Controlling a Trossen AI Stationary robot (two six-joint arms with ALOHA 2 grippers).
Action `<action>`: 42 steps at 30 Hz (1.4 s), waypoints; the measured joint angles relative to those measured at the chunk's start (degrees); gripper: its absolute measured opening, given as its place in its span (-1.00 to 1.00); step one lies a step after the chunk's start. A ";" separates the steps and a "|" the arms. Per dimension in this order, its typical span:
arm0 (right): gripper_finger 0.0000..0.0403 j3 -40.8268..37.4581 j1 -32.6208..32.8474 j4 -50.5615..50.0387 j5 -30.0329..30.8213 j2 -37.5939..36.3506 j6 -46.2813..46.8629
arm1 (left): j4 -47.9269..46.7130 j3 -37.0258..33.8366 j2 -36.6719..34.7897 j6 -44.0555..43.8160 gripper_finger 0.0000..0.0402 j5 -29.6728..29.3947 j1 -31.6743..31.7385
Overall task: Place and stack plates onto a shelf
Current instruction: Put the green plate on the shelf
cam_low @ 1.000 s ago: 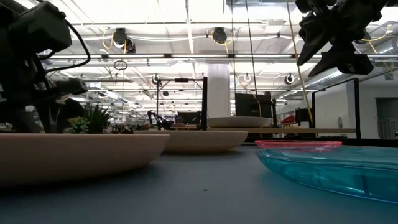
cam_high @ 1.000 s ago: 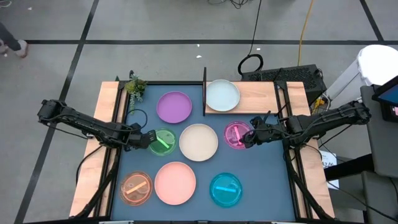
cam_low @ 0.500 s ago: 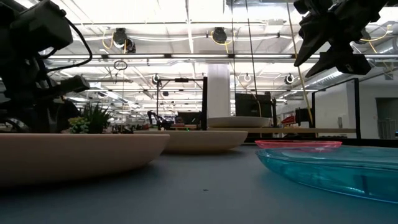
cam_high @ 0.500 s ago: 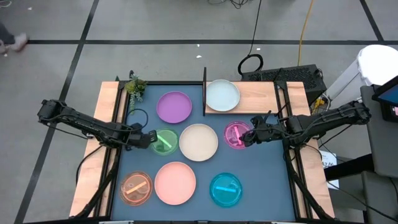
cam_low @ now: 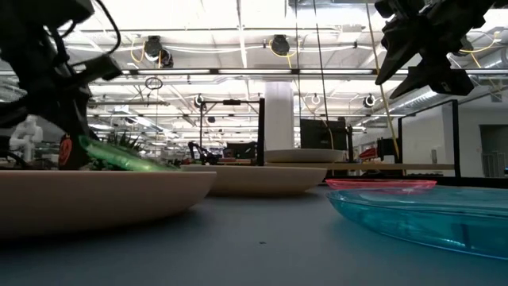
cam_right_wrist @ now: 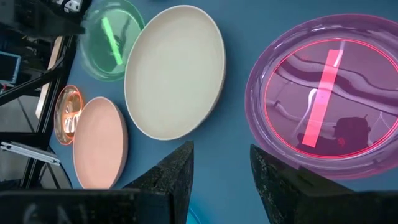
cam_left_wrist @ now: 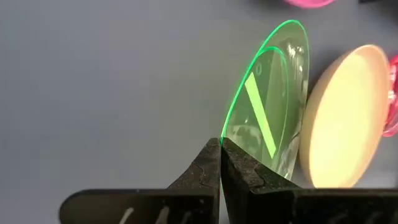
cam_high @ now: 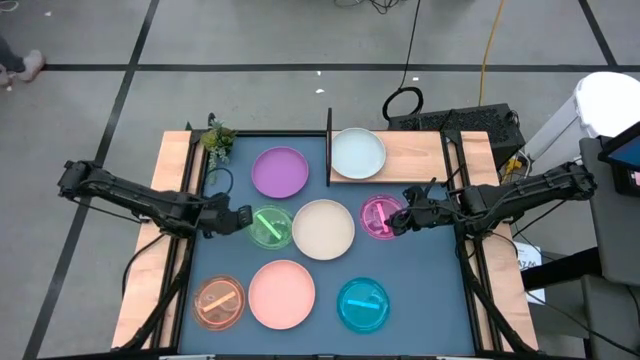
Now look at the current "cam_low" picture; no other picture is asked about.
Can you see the white round column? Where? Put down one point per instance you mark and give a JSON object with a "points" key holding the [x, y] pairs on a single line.
{"points": [[279, 115]]}

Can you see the blue table mat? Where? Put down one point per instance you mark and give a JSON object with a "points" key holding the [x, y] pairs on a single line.
{"points": [[254, 246]]}

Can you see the black background robot arm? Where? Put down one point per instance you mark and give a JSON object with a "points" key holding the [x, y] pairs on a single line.
{"points": [[203, 154]]}

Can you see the cream plate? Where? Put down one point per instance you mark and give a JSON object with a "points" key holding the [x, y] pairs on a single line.
{"points": [[258, 180]]}

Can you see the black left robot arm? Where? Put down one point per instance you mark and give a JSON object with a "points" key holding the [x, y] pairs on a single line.
{"points": [[28, 47]]}

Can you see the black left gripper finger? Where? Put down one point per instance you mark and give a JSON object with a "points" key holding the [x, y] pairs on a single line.
{"points": [[84, 128], [78, 159]]}

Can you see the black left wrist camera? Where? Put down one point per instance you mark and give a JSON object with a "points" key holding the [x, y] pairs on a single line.
{"points": [[99, 68]]}

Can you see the green transparent plate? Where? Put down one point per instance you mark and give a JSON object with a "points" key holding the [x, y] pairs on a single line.
{"points": [[127, 159]]}

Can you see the black background frame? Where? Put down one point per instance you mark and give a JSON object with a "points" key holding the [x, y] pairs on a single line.
{"points": [[230, 101]]}

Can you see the black table frame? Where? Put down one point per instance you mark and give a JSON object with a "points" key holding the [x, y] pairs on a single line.
{"points": [[476, 182]]}

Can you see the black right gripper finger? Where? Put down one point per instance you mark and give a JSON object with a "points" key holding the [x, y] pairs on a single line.
{"points": [[418, 79], [397, 43]]}

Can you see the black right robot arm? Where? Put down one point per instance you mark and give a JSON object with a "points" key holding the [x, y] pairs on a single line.
{"points": [[468, 10]]}

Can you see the cyan transparent plate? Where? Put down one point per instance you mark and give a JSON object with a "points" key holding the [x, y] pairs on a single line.
{"points": [[428, 222]]}

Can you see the black monitor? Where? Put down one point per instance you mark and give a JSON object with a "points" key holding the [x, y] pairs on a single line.
{"points": [[321, 133]]}

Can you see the red bin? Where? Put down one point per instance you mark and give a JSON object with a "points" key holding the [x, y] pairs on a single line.
{"points": [[368, 153]]}

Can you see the grey door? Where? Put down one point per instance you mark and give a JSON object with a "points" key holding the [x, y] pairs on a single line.
{"points": [[494, 151]]}

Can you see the black equipment box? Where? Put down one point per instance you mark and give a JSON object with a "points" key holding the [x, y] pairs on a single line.
{"points": [[240, 151]]}

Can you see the white robot figure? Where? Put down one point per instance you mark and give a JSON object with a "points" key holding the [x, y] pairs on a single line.
{"points": [[29, 137]]}

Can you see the pink transparent plate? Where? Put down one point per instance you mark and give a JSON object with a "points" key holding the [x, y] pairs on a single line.
{"points": [[381, 184]]}

